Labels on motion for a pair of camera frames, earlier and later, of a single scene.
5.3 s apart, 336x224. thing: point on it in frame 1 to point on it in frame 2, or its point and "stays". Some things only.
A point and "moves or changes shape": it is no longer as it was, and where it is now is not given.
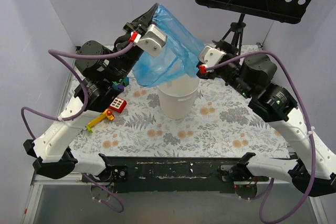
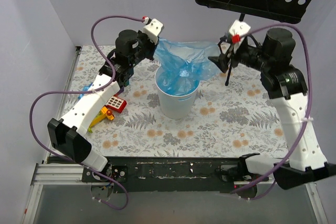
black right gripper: [220, 46] to [230, 56]
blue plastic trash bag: [179, 59] moves or changes shape
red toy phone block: [118, 105] stays
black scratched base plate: [168, 174] stays
